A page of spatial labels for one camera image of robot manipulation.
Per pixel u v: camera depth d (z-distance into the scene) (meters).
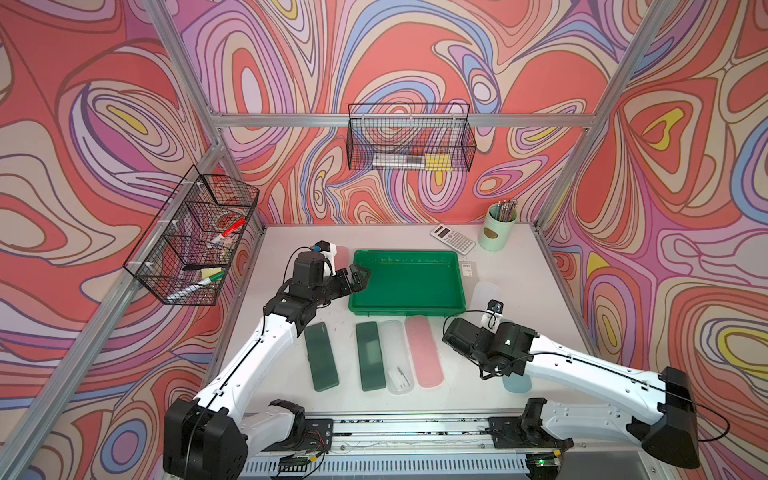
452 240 1.15
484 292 0.87
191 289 0.72
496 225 1.02
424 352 0.86
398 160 0.82
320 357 0.86
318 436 0.72
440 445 0.73
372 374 0.83
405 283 1.07
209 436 0.38
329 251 0.72
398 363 0.84
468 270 1.03
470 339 0.56
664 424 0.39
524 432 0.66
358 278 0.69
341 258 1.11
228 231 0.76
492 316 0.65
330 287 0.66
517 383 0.79
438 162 0.91
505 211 1.04
